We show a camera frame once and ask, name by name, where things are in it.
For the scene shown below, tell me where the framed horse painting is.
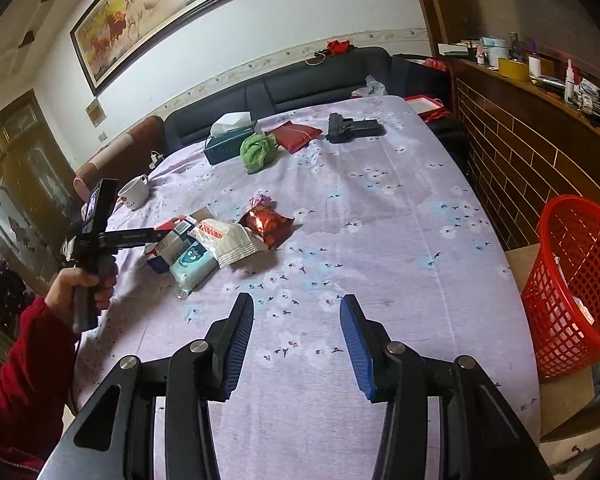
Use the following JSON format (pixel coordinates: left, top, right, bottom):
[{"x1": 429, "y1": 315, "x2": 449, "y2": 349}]
[{"x1": 70, "y1": 0, "x2": 224, "y2": 96}]

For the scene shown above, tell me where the red sleeve forearm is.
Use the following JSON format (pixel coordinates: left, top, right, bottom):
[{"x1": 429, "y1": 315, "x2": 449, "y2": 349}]
[{"x1": 0, "y1": 297, "x2": 76, "y2": 479}]

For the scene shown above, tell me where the wooden brick-pattern cabinet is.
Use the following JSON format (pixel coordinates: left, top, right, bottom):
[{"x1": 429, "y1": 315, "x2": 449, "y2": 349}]
[{"x1": 450, "y1": 60, "x2": 600, "y2": 249}]

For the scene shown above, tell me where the green white small box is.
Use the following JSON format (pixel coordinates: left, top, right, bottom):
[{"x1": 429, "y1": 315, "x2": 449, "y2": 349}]
[{"x1": 144, "y1": 216, "x2": 197, "y2": 274}]

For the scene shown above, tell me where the pink crumpled wrapper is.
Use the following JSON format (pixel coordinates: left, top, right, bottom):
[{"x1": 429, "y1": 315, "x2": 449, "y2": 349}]
[{"x1": 249, "y1": 193, "x2": 275, "y2": 208}]

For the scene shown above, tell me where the floral purple tablecloth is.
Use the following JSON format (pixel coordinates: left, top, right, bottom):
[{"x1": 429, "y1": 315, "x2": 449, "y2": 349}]
[{"x1": 74, "y1": 96, "x2": 540, "y2": 479}]

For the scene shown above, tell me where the left hand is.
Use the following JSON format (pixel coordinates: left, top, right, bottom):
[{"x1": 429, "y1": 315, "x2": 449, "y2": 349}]
[{"x1": 44, "y1": 256, "x2": 118, "y2": 327}]

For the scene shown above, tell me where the black leather sofa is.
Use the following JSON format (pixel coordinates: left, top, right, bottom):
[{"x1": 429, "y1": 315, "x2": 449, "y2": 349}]
[{"x1": 164, "y1": 47, "x2": 453, "y2": 155}]

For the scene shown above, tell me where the red flat pouch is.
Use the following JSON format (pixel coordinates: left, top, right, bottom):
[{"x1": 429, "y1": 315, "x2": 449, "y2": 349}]
[{"x1": 270, "y1": 120, "x2": 322, "y2": 154}]

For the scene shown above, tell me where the green crumpled towel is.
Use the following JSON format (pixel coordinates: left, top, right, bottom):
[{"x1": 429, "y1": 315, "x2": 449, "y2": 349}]
[{"x1": 240, "y1": 133, "x2": 278, "y2": 174}]

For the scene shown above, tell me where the red white torn package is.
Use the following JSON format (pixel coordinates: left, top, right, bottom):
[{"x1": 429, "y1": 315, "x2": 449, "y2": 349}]
[{"x1": 155, "y1": 216, "x2": 185, "y2": 231}]

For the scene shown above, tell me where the brown striped chair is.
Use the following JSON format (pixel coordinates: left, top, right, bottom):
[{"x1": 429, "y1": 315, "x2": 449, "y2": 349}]
[{"x1": 73, "y1": 116, "x2": 166, "y2": 202}]

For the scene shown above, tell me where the teal wet wipes pack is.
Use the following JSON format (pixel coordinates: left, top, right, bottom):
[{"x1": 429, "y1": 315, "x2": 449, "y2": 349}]
[{"x1": 170, "y1": 242, "x2": 219, "y2": 298}]

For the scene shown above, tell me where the white ceramic mug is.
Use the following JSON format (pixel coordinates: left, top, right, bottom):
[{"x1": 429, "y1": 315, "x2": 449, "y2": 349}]
[{"x1": 118, "y1": 174, "x2": 149, "y2": 211}]

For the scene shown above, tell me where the red foil snack wrapper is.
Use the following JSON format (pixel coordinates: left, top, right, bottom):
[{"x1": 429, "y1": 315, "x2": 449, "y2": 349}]
[{"x1": 239, "y1": 205, "x2": 294, "y2": 249}]

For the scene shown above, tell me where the white medicine paper bag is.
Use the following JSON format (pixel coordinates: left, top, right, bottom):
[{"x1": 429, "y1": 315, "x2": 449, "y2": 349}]
[{"x1": 186, "y1": 218, "x2": 268, "y2": 269}]

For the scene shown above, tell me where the dark green tissue box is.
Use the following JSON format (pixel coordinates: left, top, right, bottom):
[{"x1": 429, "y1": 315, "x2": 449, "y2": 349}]
[{"x1": 204, "y1": 112, "x2": 257, "y2": 166}]

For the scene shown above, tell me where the red gift box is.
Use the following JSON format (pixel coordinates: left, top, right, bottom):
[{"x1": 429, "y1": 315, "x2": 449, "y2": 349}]
[{"x1": 404, "y1": 94, "x2": 451, "y2": 124}]

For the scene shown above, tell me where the white spray bottle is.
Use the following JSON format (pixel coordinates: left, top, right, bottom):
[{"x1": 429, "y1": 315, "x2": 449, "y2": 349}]
[{"x1": 564, "y1": 60, "x2": 576, "y2": 104}]

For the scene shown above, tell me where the red cloth on sofa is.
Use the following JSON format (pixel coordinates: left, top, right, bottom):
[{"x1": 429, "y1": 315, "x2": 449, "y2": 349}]
[{"x1": 325, "y1": 39, "x2": 355, "y2": 58}]

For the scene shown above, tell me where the red plastic mesh basket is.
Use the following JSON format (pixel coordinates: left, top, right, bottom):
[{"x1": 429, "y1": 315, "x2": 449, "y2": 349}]
[{"x1": 521, "y1": 195, "x2": 600, "y2": 382}]

